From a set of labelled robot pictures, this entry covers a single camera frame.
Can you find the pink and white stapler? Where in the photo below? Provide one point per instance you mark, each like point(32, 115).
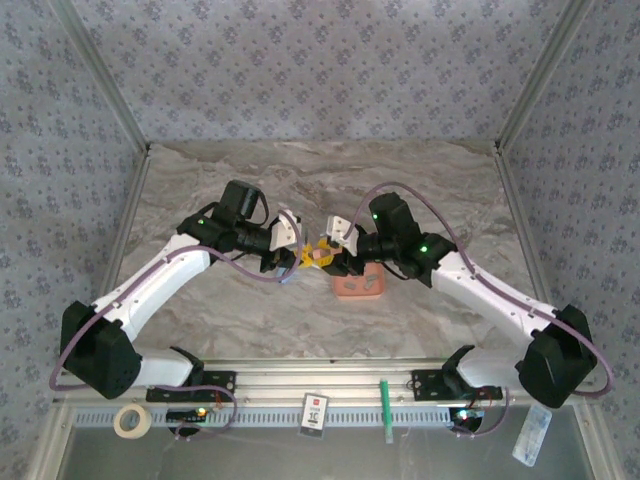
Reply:
point(322, 254)

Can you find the small blue stapler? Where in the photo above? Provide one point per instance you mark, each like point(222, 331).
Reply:
point(287, 279)

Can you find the pink plastic tray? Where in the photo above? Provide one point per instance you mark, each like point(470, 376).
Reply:
point(345, 294)

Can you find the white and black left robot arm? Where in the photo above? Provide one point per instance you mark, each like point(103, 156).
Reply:
point(150, 290)

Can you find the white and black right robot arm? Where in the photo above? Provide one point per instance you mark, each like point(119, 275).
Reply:
point(490, 295)

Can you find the black and white card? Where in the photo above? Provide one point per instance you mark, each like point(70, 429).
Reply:
point(313, 415)

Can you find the green marker pen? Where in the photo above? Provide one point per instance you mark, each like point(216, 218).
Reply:
point(386, 410)

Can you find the left controller board green light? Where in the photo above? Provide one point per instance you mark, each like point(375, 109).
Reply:
point(187, 414)

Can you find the controller board green light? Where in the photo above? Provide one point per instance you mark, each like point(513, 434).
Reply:
point(465, 416)
point(187, 414)

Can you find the right controller board green light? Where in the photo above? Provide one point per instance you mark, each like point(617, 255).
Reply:
point(465, 416)

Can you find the masking tape roll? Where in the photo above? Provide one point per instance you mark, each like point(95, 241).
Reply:
point(120, 425)

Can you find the clear plastic package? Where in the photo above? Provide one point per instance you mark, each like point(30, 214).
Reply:
point(531, 435)

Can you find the aluminium side rail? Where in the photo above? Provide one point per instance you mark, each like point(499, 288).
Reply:
point(131, 210)
point(517, 210)

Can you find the aluminium mounting rail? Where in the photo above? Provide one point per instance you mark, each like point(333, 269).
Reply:
point(310, 375)

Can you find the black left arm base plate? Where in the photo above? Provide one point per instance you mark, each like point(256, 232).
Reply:
point(220, 382)

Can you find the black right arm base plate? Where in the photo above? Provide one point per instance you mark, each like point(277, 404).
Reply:
point(425, 382)

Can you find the aluminium frame post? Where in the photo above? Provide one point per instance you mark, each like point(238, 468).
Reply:
point(545, 75)
point(100, 75)

